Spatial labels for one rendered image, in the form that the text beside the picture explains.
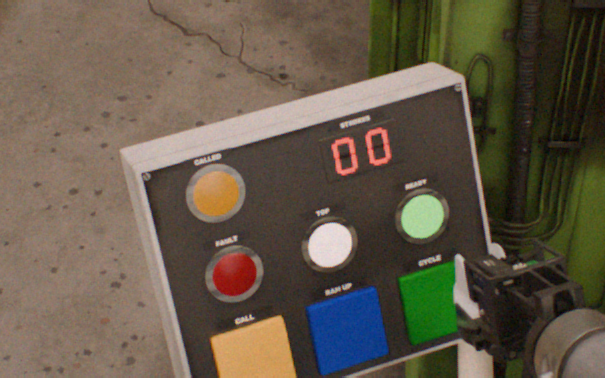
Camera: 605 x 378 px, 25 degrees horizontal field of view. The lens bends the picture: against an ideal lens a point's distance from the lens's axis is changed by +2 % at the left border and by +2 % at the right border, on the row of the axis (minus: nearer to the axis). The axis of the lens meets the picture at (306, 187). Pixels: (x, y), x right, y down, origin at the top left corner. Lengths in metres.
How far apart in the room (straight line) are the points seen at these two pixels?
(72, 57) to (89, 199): 0.44
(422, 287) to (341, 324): 0.09
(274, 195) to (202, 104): 1.74
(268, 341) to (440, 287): 0.19
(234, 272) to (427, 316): 0.21
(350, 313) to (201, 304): 0.15
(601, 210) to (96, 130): 1.51
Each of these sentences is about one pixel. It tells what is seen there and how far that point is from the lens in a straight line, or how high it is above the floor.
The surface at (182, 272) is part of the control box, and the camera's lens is 1.32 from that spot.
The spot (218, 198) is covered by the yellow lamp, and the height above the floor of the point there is 1.16.
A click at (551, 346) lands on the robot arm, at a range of 1.09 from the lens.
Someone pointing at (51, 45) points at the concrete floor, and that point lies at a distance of 3.24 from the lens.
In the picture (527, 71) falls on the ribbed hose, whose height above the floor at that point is 1.07.
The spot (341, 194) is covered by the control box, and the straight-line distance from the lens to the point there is 1.34.
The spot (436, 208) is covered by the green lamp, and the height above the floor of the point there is 1.09.
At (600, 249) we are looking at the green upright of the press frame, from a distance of 1.83.
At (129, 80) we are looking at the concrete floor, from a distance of 3.13.
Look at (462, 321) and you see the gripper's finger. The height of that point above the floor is 1.14.
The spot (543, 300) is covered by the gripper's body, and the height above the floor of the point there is 1.26.
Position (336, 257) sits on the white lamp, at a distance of 1.35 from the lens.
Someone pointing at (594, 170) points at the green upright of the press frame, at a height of 0.89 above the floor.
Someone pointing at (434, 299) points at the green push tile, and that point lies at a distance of 1.40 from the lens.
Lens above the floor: 2.13
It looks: 48 degrees down
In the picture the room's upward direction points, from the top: 1 degrees counter-clockwise
